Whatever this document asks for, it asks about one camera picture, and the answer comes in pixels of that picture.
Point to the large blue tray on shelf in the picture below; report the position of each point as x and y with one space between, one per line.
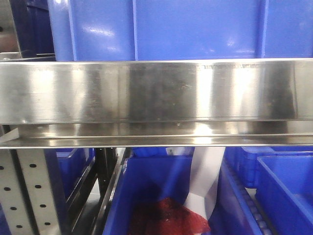
118 30

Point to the white paper sheet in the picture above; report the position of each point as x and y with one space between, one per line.
203 182

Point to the blue bin lower left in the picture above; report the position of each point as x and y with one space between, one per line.
72 163

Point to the red mesh cloth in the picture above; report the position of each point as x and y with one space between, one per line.
166 217

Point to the blue bin lower right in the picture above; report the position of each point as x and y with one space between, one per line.
283 179

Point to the perforated steel upright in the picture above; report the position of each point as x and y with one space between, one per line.
31 192

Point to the dark blue bin upper left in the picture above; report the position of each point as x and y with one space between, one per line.
32 25

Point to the stainless steel shelf rail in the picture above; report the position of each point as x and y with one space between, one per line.
157 103

